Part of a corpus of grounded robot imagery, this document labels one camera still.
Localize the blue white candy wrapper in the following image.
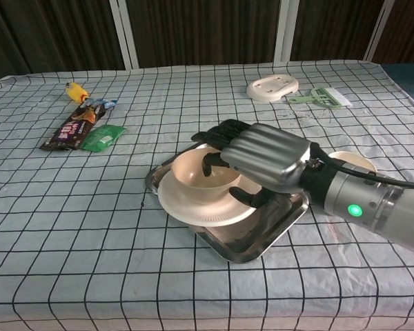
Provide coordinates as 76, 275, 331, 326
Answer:
82, 97, 119, 111

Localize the white paper cup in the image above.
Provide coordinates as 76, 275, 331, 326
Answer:
327, 150, 379, 175

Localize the brown snack packet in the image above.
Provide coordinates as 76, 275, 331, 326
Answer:
39, 105, 106, 152

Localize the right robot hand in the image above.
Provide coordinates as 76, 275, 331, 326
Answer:
191, 119, 313, 210

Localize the beige plastic bowl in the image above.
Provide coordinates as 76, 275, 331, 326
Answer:
171, 149, 244, 203

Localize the white partition post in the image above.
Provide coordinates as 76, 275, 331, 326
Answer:
273, 0, 299, 63
109, 0, 139, 69
364, 0, 397, 62

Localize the green snack packet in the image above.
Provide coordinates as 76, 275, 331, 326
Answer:
79, 124, 127, 152

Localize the stainless steel tray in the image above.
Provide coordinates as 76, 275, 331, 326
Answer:
144, 143, 311, 265

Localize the green scrubbing brush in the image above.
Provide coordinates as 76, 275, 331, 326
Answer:
285, 86, 353, 110

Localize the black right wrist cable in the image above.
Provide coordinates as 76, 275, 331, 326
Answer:
308, 143, 414, 191

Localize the checked light blue tablecloth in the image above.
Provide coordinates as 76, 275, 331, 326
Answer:
0, 59, 414, 331

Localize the yellow snack packet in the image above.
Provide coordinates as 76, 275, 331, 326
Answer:
64, 81, 90, 104

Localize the white oval soap dish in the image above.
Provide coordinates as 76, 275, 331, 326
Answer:
246, 74, 299, 103

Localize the white paper plate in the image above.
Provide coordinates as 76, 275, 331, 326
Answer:
157, 172, 263, 228

